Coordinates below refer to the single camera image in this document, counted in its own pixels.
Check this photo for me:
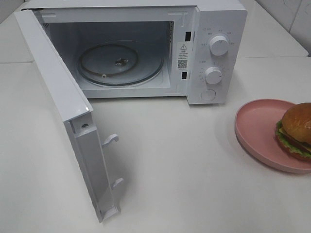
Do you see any round white door button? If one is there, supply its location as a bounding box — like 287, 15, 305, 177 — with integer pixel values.
201, 89, 216, 102

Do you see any white timer knob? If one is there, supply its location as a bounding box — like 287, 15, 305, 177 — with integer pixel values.
204, 67, 223, 84

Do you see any glass microwave turntable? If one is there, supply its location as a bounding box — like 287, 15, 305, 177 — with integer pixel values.
77, 40, 164, 87

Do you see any upper white power knob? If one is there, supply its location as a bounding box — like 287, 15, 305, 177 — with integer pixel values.
209, 35, 229, 56

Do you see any burger with lettuce and cheese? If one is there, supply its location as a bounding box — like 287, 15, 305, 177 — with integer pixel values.
275, 102, 311, 162

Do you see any white warning label sticker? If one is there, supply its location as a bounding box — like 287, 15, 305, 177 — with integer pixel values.
176, 42, 190, 70

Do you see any white microwave door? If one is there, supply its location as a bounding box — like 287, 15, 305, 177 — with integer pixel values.
15, 10, 123, 222

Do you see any white microwave oven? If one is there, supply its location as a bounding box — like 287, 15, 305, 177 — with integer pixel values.
20, 0, 247, 104

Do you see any pink round plate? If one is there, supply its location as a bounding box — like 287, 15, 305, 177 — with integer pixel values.
235, 99, 311, 174

